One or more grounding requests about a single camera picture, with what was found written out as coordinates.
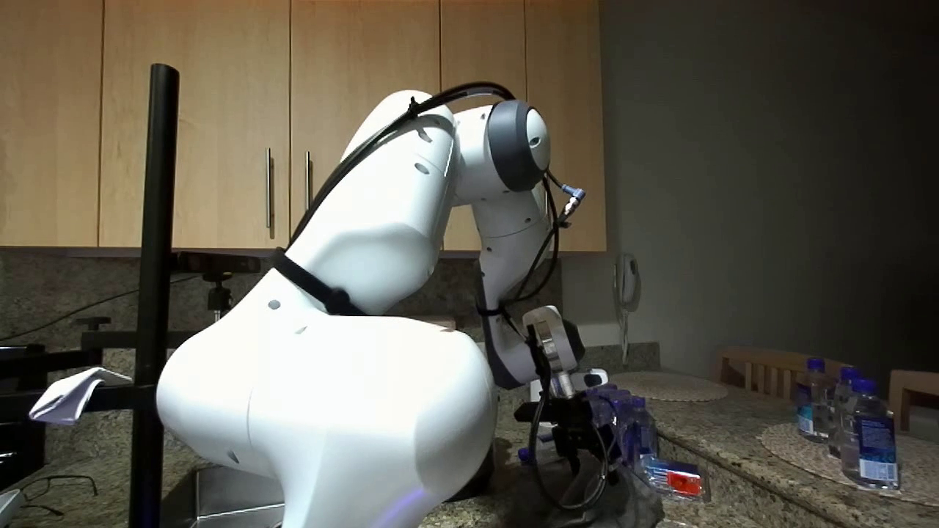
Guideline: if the white wall phone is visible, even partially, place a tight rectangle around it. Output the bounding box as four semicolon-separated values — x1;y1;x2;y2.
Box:
612;256;638;311

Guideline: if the wooden wall cabinet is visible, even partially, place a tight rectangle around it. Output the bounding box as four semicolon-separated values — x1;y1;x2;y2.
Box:
0;0;608;254

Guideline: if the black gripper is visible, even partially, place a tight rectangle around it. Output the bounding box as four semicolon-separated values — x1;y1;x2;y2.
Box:
531;388;622;468

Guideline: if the wooden chair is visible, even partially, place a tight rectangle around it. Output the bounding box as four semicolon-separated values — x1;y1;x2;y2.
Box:
719;350;807;403

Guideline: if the red white packet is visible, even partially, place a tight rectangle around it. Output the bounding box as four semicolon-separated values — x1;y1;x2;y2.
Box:
638;457;706;500

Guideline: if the water bottle blue cap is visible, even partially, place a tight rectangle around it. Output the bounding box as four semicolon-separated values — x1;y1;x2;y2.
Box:
853;380;900;491

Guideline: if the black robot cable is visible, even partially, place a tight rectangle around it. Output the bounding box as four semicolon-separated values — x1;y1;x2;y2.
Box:
282;79;590;325

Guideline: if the white crumpled paper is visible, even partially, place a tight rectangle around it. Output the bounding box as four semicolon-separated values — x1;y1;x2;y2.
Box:
28;366;129;425

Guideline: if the black camera stand pole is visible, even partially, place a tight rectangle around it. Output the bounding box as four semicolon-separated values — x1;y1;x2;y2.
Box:
129;64;178;528

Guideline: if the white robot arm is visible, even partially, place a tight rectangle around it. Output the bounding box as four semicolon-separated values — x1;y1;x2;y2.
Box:
154;92;586;528

